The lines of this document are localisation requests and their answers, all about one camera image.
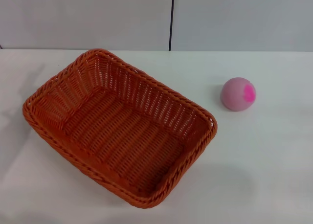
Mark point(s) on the black vertical wall strip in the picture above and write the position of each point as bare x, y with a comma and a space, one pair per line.
172, 18

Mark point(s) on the pink toy peach ball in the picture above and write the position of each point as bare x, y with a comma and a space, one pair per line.
234, 96

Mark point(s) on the orange woven plastic basket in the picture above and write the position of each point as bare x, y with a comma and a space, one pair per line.
127, 136

